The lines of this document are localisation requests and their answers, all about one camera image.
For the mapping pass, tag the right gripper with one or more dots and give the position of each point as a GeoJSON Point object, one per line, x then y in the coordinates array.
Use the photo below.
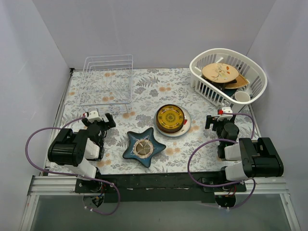
{"type": "Point", "coordinates": [217, 123]}

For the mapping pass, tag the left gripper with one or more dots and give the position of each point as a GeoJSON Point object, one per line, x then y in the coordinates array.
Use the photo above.
{"type": "Point", "coordinates": [101, 122]}

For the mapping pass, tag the yellow patterned round plate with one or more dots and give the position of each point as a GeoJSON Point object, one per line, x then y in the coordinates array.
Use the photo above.
{"type": "Point", "coordinates": [170, 118]}

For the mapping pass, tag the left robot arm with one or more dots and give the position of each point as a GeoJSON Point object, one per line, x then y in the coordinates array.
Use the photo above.
{"type": "Point", "coordinates": [75, 150]}

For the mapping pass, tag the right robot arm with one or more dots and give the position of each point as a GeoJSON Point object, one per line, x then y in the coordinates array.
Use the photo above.
{"type": "Point", "coordinates": [258, 158]}

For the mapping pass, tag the dark teal dish in basket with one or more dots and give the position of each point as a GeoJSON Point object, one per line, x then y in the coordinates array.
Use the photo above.
{"type": "Point", "coordinates": [228, 92]}

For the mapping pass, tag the white cup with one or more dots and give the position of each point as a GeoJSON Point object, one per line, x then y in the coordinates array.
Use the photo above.
{"type": "Point", "coordinates": [242, 96]}

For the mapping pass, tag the tan fan-shaped plate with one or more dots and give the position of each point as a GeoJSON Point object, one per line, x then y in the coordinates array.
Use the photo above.
{"type": "Point", "coordinates": [239, 82]}

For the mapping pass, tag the beige floral round plate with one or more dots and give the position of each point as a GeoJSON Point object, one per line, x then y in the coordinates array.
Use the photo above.
{"type": "Point", "coordinates": [220, 73]}

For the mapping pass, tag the blue star-shaped plate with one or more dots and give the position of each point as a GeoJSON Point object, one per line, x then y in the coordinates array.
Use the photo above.
{"type": "Point", "coordinates": [143, 146]}

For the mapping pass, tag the floral table mat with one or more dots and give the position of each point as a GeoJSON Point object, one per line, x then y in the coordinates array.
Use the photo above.
{"type": "Point", "coordinates": [152, 88]}

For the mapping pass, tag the white plastic slatted basket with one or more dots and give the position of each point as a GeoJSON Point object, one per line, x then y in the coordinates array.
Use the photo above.
{"type": "Point", "coordinates": [257, 79]}

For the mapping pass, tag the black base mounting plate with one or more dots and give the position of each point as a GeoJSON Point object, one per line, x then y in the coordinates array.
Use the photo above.
{"type": "Point", "coordinates": [159, 187]}

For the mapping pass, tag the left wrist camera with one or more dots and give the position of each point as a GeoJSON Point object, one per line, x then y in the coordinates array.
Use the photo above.
{"type": "Point", "coordinates": [92, 116]}

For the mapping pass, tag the white wire dish rack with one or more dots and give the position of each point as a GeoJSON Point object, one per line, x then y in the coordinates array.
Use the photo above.
{"type": "Point", "coordinates": [106, 84]}

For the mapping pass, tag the aluminium frame rail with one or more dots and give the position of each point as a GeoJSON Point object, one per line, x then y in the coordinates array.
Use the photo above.
{"type": "Point", "coordinates": [65, 185]}

